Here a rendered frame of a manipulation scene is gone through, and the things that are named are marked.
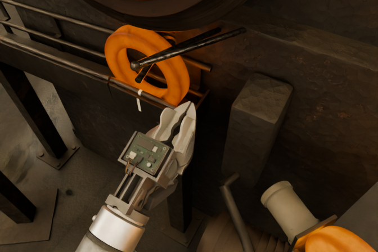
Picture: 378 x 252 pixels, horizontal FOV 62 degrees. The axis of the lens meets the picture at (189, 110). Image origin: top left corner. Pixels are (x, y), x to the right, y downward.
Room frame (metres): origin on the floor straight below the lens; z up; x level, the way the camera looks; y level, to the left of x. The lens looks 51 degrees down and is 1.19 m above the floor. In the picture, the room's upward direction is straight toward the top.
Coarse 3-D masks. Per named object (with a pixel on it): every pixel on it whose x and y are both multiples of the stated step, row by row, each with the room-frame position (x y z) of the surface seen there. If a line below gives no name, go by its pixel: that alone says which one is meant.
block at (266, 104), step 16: (256, 80) 0.38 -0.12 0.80; (272, 80) 0.38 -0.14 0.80; (240, 96) 0.34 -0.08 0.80; (256, 96) 0.34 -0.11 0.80; (272, 96) 0.34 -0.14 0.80; (288, 96) 0.34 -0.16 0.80; (240, 112) 0.31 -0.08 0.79; (256, 112) 0.31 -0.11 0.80; (272, 112) 0.31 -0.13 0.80; (240, 128) 0.31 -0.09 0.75; (256, 128) 0.30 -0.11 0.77; (272, 128) 0.29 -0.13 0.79; (240, 144) 0.31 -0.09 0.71; (256, 144) 0.29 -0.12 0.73; (272, 144) 0.33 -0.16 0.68; (224, 160) 0.32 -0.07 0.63; (240, 160) 0.30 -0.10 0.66; (256, 160) 0.29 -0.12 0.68; (240, 176) 0.30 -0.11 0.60; (256, 176) 0.29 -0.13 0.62
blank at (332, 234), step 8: (320, 232) 0.14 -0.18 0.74; (328, 232) 0.14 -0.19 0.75; (336, 232) 0.14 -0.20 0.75; (344, 232) 0.14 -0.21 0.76; (352, 232) 0.13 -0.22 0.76; (312, 240) 0.14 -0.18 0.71; (320, 240) 0.13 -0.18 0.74; (328, 240) 0.13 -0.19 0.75; (336, 240) 0.12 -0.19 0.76; (344, 240) 0.12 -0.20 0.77; (352, 240) 0.12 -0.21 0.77; (360, 240) 0.12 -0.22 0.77; (312, 248) 0.13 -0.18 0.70; (320, 248) 0.13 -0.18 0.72; (328, 248) 0.12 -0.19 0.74; (336, 248) 0.12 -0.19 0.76; (344, 248) 0.11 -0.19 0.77; (352, 248) 0.11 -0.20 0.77; (360, 248) 0.11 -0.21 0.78; (368, 248) 0.11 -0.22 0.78
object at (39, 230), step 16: (0, 176) 0.45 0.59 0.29; (0, 192) 0.41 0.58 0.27; (16, 192) 0.45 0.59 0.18; (32, 192) 0.53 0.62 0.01; (48, 192) 0.53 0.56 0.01; (0, 208) 0.40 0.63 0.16; (16, 208) 0.41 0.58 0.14; (32, 208) 0.45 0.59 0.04; (48, 208) 0.46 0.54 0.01; (0, 224) 0.40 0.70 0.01; (16, 224) 0.40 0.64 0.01; (32, 224) 0.40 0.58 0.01; (48, 224) 0.40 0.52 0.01; (0, 240) 0.34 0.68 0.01; (16, 240) 0.34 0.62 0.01; (32, 240) 0.34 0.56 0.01; (48, 240) 0.35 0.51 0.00
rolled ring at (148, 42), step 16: (128, 32) 0.45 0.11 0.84; (144, 32) 0.45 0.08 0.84; (112, 48) 0.47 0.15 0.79; (144, 48) 0.43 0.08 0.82; (160, 48) 0.42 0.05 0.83; (112, 64) 0.48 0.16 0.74; (128, 64) 0.49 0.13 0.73; (160, 64) 0.41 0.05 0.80; (176, 64) 0.41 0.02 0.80; (128, 80) 0.46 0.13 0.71; (144, 80) 0.48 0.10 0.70; (176, 80) 0.40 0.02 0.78; (160, 96) 0.42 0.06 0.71; (176, 96) 0.40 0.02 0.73
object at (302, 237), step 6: (324, 222) 0.16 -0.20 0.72; (330, 222) 0.16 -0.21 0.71; (312, 228) 0.15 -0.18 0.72; (318, 228) 0.15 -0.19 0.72; (300, 234) 0.15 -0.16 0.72; (306, 234) 0.15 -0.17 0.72; (294, 240) 0.14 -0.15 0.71; (300, 240) 0.14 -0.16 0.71; (306, 240) 0.15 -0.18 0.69; (294, 246) 0.14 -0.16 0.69; (300, 246) 0.14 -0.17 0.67
